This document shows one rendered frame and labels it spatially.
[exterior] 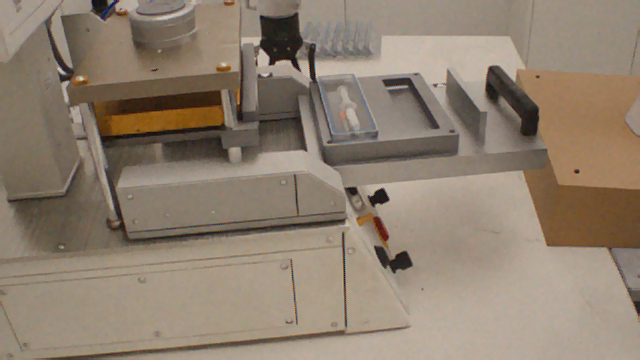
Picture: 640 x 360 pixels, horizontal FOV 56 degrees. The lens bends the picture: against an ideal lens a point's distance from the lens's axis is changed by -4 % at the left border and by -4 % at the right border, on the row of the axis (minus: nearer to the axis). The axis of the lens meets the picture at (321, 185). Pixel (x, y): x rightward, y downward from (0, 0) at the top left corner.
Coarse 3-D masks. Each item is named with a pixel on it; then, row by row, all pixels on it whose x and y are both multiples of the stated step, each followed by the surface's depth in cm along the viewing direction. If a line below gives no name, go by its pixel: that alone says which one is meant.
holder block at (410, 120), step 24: (312, 96) 86; (384, 96) 84; (408, 96) 88; (432, 96) 84; (384, 120) 78; (408, 120) 81; (432, 120) 79; (336, 144) 73; (360, 144) 74; (384, 144) 74; (408, 144) 74; (432, 144) 75; (456, 144) 75
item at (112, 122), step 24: (168, 96) 72; (192, 96) 72; (216, 96) 71; (240, 96) 75; (120, 120) 69; (144, 120) 69; (168, 120) 69; (192, 120) 70; (216, 120) 70; (240, 120) 70; (120, 144) 70; (144, 144) 70
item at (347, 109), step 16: (320, 80) 88; (336, 80) 88; (352, 80) 87; (336, 96) 83; (352, 96) 83; (336, 112) 79; (352, 112) 78; (368, 112) 78; (336, 128) 75; (352, 128) 75; (368, 128) 75
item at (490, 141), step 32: (448, 96) 89; (480, 96) 89; (480, 128) 77; (512, 128) 80; (320, 160) 75; (384, 160) 75; (416, 160) 75; (448, 160) 75; (480, 160) 76; (512, 160) 76; (544, 160) 77
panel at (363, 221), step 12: (348, 204) 77; (348, 216) 73; (360, 216) 82; (372, 216) 93; (360, 228) 77; (372, 228) 88; (372, 240) 82; (372, 252) 77; (384, 264) 79; (396, 276) 88; (396, 288) 82; (408, 312) 82
